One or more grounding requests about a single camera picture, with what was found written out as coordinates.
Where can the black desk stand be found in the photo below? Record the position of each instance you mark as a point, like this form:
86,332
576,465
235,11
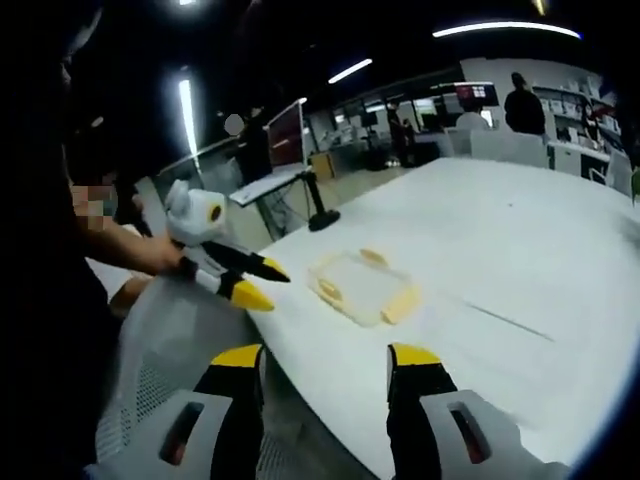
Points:
320,210

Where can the short ceiling light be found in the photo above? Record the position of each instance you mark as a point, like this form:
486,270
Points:
350,71

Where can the person's left hand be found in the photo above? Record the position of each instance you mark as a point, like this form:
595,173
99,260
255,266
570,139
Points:
162,255

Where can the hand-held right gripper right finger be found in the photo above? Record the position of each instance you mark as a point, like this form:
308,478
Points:
440,430

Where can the yellow cardboard box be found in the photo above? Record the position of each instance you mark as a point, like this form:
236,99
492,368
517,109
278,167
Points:
322,165

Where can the upright ceiling light strip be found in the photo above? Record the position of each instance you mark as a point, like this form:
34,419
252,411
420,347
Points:
188,115

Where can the white storage shelf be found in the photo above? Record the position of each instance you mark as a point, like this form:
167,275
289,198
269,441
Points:
580,115

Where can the red monitor screen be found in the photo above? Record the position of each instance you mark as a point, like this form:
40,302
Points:
286,135

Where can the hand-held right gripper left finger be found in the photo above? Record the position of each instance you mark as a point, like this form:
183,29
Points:
200,430

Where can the long ceiling light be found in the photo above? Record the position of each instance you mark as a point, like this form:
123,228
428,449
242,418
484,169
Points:
505,28

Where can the white side desk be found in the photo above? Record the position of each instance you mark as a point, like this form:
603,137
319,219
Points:
265,187

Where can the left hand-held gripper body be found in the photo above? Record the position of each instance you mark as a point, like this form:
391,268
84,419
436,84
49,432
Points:
192,217

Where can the wall display screen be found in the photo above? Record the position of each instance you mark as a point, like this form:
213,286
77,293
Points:
477,94

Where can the person in dark clothing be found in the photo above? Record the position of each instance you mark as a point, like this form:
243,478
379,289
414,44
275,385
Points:
45,300

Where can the grey mesh office chair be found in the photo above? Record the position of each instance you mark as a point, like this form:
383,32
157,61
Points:
165,340

